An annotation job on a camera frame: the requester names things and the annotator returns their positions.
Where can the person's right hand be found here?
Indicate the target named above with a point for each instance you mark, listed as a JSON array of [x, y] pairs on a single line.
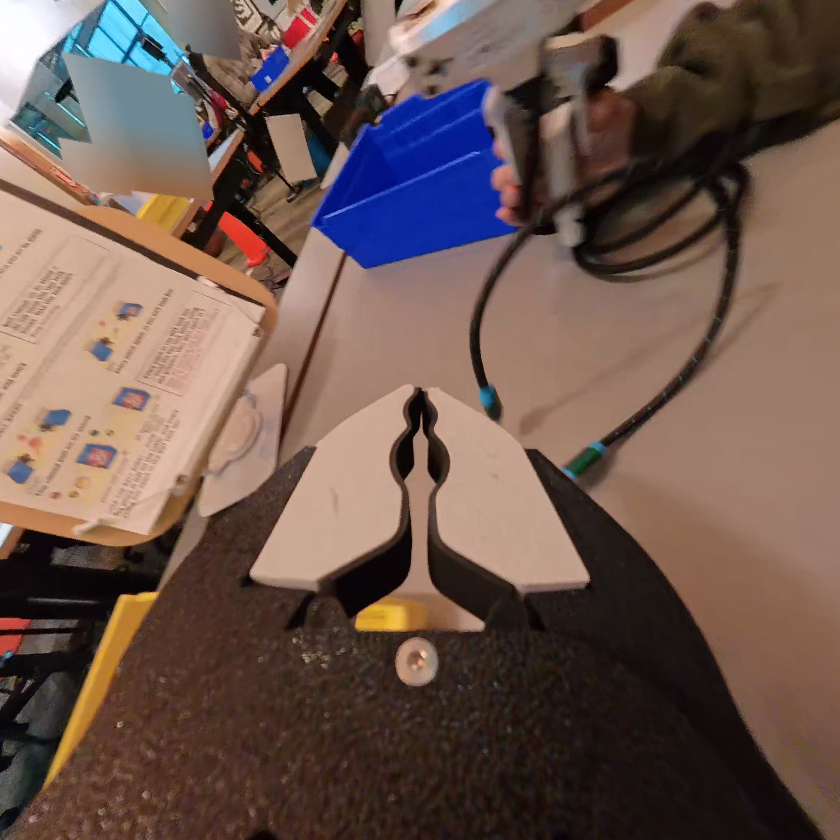
[[613, 138]]

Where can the white stand base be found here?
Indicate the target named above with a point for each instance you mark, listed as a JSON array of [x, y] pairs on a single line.
[[266, 407]]

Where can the blue box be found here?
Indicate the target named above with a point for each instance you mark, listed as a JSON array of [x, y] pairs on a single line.
[[270, 69]]

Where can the grey desk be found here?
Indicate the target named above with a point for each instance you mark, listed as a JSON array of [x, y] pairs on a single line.
[[754, 525]]

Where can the red container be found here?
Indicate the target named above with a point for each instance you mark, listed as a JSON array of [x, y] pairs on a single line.
[[298, 26]]

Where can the printed instruction sheet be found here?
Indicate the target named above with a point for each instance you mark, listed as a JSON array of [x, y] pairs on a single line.
[[98, 367]]

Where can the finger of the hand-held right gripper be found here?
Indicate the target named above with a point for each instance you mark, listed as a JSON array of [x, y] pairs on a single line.
[[472, 46]]

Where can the black-legged wooden table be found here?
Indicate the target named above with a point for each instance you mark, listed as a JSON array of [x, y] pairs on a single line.
[[216, 197], [308, 52]]

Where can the blue plastic bin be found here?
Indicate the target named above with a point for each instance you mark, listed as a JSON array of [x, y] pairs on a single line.
[[420, 190]]

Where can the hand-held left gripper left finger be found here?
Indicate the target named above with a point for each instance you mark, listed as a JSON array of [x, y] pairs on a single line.
[[341, 512]]

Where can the small yellow box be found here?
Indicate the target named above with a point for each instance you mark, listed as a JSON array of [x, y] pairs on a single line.
[[163, 213]]

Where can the wooden sheet board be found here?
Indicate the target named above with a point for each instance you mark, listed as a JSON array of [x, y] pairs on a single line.
[[216, 272]]

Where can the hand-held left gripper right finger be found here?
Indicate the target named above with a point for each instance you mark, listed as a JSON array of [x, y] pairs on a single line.
[[499, 518]]

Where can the orange chair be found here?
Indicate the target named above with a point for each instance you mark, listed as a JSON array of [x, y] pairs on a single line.
[[239, 233]]

